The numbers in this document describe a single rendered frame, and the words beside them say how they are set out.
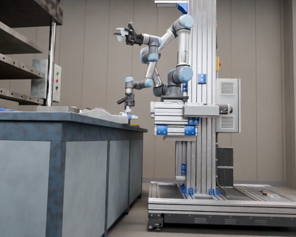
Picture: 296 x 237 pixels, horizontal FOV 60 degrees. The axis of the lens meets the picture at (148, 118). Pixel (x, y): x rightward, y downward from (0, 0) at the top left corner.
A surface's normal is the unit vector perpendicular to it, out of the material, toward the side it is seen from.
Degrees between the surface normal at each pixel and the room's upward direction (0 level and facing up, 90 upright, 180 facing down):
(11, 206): 90
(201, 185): 90
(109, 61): 90
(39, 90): 90
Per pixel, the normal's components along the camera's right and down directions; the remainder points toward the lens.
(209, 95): -0.03, -0.07
